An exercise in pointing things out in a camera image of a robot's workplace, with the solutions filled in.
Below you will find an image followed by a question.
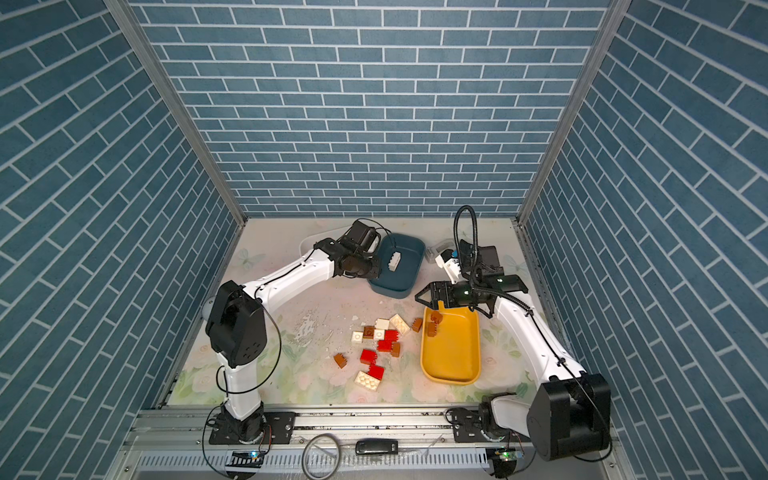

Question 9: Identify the long white lego brick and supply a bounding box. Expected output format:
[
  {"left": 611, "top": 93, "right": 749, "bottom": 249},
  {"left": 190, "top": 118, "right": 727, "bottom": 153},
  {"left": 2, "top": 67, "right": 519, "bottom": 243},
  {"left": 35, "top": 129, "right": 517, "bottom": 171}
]
[{"left": 388, "top": 251, "right": 401, "bottom": 272}]

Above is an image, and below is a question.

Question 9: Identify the brown lego brick low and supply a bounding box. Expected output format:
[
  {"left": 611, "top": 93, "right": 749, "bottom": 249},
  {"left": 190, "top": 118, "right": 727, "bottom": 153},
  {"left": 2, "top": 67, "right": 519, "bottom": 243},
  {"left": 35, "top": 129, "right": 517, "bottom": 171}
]
[{"left": 333, "top": 353, "right": 347, "bottom": 369}]

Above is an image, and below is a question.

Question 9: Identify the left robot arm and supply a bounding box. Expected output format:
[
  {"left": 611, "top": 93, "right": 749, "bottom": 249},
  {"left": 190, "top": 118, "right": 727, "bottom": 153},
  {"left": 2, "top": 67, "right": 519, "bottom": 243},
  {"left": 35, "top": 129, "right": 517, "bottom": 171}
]
[{"left": 205, "top": 231, "right": 381, "bottom": 444}]

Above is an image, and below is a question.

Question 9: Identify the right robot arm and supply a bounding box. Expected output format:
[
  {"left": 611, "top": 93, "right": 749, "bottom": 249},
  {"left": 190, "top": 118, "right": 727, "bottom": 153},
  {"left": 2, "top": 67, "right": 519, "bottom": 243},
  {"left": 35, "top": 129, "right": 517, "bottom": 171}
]
[{"left": 424, "top": 241, "right": 613, "bottom": 463}]

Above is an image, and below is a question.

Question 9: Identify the teal plastic bin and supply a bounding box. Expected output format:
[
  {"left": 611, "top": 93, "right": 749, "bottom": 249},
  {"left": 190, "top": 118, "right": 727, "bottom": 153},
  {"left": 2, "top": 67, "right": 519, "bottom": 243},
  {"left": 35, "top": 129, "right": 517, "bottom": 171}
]
[{"left": 368, "top": 233, "right": 426, "bottom": 299}]

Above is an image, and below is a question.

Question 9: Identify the grey small box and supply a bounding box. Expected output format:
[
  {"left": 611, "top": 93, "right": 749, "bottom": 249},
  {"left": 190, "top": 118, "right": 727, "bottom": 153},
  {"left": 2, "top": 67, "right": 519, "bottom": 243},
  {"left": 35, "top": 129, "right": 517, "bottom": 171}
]
[{"left": 424, "top": 239, "right": 455, "bottom": 263}]

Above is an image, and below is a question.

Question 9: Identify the cream long lego brick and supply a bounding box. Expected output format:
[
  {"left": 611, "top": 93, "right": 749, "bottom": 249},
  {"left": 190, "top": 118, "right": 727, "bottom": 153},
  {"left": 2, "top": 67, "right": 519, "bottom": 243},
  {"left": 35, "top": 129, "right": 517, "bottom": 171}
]
[{"left": 389, "top": 314, "right": 411, "bottom": 336}]

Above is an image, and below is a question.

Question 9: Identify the white plastic bin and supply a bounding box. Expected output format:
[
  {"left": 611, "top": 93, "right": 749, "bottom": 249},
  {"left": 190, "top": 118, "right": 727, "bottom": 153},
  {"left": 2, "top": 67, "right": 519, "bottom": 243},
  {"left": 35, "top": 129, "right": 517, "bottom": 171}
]
[{"left": 299, "top": 227, "right": 347, "bottom": 255}]

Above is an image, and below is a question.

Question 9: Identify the red lego cluster brick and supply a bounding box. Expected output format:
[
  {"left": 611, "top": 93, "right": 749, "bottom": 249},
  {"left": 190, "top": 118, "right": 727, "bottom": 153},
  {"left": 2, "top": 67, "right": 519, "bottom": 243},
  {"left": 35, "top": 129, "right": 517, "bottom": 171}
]
[{"left": 374, "top": 329, "right": 400, "bottom": 352}]

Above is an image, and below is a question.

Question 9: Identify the yellow plastic bin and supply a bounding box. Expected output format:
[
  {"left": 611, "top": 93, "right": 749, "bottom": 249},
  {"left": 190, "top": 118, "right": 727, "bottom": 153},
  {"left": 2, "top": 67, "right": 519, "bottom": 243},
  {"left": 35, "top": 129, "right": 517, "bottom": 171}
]
[{"left": 420, "top": 304, "right": 482, "bottom": 385}]

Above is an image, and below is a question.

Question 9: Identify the red lego brick middle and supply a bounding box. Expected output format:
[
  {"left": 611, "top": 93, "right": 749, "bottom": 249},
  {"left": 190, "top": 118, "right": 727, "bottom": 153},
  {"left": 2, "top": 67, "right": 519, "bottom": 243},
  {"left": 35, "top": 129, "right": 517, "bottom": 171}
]
[{"left": 359, "top": 349, "right": 378, "bottom": 366}]

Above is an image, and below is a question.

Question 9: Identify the red lego brick bottom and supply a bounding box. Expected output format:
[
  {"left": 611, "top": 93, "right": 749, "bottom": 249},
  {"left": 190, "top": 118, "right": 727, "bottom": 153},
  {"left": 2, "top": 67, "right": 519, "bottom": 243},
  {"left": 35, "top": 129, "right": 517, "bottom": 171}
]
[{"left": 368, "top": 364, "right": 385, "bottom": 380}]

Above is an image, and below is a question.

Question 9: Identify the cream lego brick bottom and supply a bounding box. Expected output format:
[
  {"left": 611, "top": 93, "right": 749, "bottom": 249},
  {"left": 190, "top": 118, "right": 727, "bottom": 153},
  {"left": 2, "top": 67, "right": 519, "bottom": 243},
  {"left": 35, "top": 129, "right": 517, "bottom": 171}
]
[{"left": 354, "top": 371, "right": 381, "bottom": 391}]

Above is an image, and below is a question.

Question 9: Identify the white dome timer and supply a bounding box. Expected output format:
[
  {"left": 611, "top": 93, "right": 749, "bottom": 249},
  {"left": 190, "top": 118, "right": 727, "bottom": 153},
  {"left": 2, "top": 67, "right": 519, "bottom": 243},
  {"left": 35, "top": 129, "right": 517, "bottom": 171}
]
[{"left": 201, "top": 299, "right": 213, "bottom": 321}]

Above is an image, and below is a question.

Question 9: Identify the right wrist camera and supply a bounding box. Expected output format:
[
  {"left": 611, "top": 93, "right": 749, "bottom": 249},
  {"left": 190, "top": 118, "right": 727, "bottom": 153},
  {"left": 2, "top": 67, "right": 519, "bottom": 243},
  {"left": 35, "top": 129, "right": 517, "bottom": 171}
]
[{"left": 435, "top": 249, "right": 465, "bottom": 284}]

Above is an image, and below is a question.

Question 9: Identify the black remote on rail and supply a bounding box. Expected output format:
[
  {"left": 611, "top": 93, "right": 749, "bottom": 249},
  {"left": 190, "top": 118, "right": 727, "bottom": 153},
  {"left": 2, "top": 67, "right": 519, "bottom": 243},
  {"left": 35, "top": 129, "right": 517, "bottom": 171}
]
[{"left": 355, "top": 438, "right": 399, "bottom": 456}]

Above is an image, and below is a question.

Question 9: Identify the grey cable loop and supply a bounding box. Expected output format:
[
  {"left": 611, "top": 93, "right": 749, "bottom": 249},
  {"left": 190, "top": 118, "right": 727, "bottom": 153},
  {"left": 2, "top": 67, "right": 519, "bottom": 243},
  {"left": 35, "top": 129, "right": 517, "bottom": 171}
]
[{"left": 301, "top": 433, "right": 342, "bottom": 480}]

